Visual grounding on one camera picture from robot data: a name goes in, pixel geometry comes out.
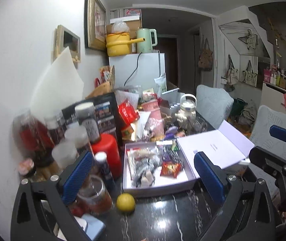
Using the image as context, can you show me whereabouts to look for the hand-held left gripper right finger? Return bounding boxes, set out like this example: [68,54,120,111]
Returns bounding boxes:
[193,151,283,241]

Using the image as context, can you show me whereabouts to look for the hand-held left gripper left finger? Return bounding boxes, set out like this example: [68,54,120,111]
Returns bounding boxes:
[10,150,95,241]

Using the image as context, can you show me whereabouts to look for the lavender gift box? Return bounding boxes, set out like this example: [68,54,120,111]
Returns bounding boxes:
[122,120,255,198]

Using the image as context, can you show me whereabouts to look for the red orange snack packet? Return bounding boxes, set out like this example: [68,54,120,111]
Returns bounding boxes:
[160,162,185,179]

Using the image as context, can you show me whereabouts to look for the gingham fabric scrunchie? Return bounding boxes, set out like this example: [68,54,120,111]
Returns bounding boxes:
[167,147,184,166]

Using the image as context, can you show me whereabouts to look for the silver purple snack packet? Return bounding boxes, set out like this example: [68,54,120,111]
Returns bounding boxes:
[157,144,176,161]

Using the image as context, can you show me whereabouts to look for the plush doll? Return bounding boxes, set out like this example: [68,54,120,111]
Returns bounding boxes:
[130,155,159,188]

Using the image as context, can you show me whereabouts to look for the blue tablet tube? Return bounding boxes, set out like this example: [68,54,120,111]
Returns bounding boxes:
[94,152,116,194]

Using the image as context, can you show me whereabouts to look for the orange preserve jar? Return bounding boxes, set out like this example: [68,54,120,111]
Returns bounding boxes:
[76,175,114,215]

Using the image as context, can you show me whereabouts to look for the grey floor bag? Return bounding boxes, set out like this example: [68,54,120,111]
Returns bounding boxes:
[237,103,258,128]

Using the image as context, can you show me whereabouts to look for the red cylinder canister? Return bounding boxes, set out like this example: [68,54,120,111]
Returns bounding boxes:
[90,133,122,179]

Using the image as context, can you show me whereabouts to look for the white round-button device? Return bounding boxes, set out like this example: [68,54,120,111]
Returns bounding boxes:
[72,215,89,234]

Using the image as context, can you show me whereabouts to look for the green floor bag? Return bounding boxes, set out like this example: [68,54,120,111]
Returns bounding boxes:
[232,98,249,117]

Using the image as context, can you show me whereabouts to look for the light blue case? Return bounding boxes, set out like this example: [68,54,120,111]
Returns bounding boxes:
[81,213,106,240]

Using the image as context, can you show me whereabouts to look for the yellow lemon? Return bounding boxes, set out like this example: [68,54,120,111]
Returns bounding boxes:
[116,192,136,213]

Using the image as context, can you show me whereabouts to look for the small pink lid jar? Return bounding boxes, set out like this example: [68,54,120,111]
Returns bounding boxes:
[18,159,36,177]

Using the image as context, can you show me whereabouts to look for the glass cup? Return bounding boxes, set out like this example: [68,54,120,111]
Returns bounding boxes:
[191,116,209,133]

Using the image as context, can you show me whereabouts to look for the shelf of bottles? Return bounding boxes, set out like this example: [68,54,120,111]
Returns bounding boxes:
[263,63,286,94]

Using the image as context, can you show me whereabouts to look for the clear plastic jar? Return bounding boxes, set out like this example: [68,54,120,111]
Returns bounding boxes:
[45,112,66,144]

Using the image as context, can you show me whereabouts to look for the dark label jar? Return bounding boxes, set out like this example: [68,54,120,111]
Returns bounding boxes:
[74,102,101,144]

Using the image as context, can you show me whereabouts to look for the purple yarn ball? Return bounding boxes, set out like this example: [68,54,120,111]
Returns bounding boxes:
[164,127,179,140]

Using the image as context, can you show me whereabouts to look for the red berry jar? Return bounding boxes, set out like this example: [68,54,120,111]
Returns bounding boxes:
[13,110,54,166]

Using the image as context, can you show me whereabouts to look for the black coffee bag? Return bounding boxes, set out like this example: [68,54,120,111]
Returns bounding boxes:
[62,92,120,146]

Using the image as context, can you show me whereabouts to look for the cream printed tote bag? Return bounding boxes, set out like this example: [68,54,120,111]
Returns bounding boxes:
[241,60,259,84]

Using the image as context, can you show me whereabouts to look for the white ceramic teapot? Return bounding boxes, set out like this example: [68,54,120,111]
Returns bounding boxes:
[174,93,198,131]

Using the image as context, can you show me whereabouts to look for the red gift packets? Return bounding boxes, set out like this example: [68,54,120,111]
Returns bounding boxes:
[118,99,140,129]

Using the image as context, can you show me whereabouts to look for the pink cup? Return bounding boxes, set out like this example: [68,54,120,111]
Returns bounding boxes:
[140,100,165,136]

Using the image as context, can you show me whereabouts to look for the white foam board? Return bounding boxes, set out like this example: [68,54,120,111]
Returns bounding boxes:
[30,47,85,116]

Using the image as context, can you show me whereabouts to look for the red patterned gift bag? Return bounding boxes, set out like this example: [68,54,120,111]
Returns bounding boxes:
[98,65,116,90]

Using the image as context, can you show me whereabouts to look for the green white bag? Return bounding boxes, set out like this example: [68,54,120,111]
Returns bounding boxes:
[154,73,168,96]

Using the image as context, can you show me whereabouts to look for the brown patterned tote bag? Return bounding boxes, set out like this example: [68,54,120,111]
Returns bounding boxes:
[197,39,214,72]

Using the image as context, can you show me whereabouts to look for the white fridge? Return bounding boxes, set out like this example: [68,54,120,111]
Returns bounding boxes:
[108,51,166,94]

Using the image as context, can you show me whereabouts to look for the yellow pot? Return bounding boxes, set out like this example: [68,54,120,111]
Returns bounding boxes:
[105,31,146,57]

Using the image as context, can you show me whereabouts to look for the green electric kettle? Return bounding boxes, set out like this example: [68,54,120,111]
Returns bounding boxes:
[135,28,158,54]

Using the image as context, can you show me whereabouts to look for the framed picture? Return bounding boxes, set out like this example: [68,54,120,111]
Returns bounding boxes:
[84,0,107,51]

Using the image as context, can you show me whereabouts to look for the cardboard box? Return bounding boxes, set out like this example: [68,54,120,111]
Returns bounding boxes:
[106,17,142,40]

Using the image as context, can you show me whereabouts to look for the black power cable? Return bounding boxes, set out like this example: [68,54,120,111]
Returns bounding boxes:
[124,52,144,87]

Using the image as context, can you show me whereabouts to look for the wooden framed wall panel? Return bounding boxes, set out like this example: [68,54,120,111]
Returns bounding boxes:
[53,25,81,69]

